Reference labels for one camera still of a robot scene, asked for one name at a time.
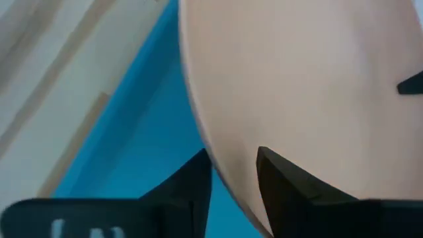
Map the salmon orange plate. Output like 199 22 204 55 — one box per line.
178 0 423 238

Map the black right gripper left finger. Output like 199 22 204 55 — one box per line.
140 148 213 238

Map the blue plastic tray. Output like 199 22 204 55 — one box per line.
52 0 275 238

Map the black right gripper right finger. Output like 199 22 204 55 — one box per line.
256 146 361 238

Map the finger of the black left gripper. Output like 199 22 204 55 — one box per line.
396 70 423 96

